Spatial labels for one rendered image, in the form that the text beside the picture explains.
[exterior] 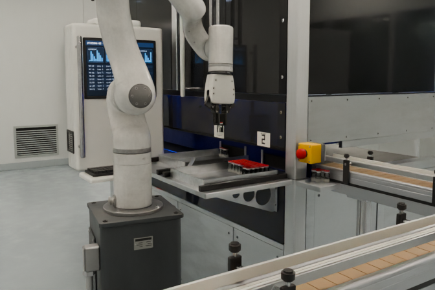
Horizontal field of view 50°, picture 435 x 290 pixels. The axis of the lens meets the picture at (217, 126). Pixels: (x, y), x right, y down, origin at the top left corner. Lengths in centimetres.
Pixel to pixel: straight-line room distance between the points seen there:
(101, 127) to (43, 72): 462
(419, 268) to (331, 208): 107
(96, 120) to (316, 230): 123
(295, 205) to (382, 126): 59
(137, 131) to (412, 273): 87
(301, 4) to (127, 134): 83
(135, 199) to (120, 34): 50
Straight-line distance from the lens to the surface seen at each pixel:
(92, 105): 245
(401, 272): 93
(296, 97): 179
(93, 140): 247
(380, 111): 217
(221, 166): 199
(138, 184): 146
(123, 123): 149
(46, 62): 706
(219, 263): 239
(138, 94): 137
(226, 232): 228
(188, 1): 151
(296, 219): 188
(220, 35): 156
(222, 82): 155
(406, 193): 164
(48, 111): 707
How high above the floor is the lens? 128
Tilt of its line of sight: 6 degrees down
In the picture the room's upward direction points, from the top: straight up
